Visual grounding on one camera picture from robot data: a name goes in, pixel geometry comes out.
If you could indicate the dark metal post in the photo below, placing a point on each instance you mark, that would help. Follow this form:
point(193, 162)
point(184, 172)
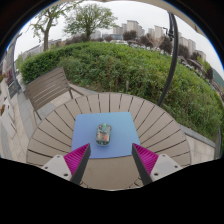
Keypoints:
point(14, 63)

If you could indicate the full leafy green tree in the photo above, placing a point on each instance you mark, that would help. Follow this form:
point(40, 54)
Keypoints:
point(89, 18)

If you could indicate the thin sparse tree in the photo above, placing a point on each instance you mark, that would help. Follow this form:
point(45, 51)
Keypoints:
point(46, 30)

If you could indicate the transparent green computer mouse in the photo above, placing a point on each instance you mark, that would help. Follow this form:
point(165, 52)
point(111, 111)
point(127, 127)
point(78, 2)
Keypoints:
point(103, 134)

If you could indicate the distant apartment buildings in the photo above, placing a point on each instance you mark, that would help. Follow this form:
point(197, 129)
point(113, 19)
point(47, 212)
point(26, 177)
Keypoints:
point(133, 27)

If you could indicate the metal railing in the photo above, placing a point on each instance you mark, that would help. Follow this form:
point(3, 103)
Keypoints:
point(220, 143)

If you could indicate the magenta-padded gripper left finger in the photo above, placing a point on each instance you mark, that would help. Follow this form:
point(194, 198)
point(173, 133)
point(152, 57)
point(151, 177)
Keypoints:
point(76, 158)

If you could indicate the blue rectangular mouse pad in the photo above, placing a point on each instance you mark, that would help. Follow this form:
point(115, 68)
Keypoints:
point(123, 133)

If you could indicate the grey slatted outdoor chair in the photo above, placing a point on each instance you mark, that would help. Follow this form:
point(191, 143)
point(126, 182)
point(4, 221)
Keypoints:
point(46, 88)

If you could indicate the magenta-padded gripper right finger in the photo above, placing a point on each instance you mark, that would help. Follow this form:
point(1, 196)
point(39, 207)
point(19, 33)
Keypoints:
point(146, 158)

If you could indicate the beige patio umbrella with pole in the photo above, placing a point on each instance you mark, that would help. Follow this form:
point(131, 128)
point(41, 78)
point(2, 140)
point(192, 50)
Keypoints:
point(172, 56)

